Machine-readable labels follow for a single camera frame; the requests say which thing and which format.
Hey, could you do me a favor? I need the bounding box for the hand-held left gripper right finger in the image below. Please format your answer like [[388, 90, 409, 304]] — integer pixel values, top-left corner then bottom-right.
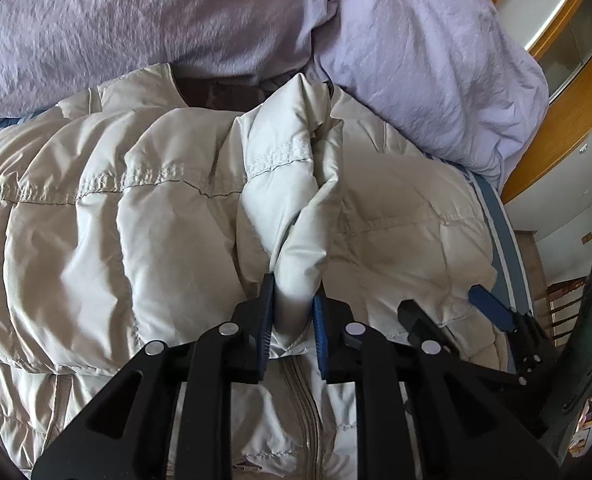
[[312, 294, 559, 480]]

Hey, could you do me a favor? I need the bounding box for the blue striped bed sheet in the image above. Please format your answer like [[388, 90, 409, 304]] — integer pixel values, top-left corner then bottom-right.
[[0, 114, 539, 321]]

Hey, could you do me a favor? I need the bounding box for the wooden chair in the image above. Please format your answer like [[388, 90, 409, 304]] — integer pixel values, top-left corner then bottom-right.
[[546, 282, 584, 346]]

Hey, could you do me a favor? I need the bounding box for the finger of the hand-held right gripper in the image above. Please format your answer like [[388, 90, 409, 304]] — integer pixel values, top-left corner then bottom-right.
[[397, 300, 458, 352], [467, 285, 547, 356]]

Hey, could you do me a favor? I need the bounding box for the beige down jacket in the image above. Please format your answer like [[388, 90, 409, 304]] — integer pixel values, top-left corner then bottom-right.
[[0, 62, 514, 480]]

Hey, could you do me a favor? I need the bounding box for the right lavender pillow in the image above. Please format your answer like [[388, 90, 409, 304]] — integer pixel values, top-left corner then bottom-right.
[[311, 0, 549, 186]]

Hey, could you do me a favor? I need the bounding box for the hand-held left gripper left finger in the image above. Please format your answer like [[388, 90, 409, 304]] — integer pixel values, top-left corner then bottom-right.
[[31, 272, 277, 480]]

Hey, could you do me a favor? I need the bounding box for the purple pillow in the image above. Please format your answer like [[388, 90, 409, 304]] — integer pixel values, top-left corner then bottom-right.
[[0, 0, 347, 121]]

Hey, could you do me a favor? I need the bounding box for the wooden headboard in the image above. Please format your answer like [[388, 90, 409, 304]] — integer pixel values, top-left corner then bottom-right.
[[486, 0, 592, 206]]

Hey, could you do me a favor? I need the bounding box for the wooden cabinet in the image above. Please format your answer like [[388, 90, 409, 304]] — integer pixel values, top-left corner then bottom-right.
[[516, 230, 548, 306]]

